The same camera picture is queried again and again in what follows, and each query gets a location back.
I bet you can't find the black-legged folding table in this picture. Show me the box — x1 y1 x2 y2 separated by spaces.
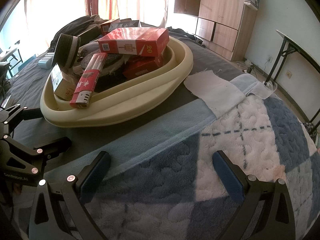
265 29 320 135

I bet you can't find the white power strip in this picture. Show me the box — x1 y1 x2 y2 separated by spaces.
239 60 253 73

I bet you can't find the large red cigarette carton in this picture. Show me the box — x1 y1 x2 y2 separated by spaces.
98 27 169 57

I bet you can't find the bed with grey sheet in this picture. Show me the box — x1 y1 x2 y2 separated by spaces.
0 21 250 140

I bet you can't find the light blue tissue pack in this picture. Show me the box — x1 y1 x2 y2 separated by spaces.
39 52 57 70

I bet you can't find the grey stone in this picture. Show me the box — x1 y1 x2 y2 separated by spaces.
80 42 102 55

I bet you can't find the black wheel with white band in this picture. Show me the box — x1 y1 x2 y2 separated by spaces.
51 33 82 69

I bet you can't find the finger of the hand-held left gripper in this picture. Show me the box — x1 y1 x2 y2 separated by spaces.
0 104 48 137
2 136 73 175

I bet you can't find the dark basket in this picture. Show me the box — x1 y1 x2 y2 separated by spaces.
304 122 320 140

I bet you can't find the large red lighter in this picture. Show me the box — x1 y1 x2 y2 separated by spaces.
69 53 108 110

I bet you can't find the wooden wardrobe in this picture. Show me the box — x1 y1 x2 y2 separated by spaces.
174 0 258 61

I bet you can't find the red and beige cigarette box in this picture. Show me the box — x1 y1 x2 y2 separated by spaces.
50 64 78 101

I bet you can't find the cream plastic basin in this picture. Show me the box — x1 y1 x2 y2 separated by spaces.
40 35 194 128

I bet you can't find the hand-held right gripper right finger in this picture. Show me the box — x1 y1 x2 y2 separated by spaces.
212 150 297 240

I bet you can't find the dark printed cigarette box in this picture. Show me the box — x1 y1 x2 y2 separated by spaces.
110 18 142 30

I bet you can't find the blue white plaid blanket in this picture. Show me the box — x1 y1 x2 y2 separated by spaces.
12 75 318 240

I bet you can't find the dark grey clothing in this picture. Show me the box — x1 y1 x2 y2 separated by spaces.
51 15 100 48

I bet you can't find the red cigarette box with code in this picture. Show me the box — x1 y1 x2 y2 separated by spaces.
100 19 120 37

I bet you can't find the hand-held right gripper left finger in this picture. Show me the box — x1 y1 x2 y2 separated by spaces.
29 151 112 240

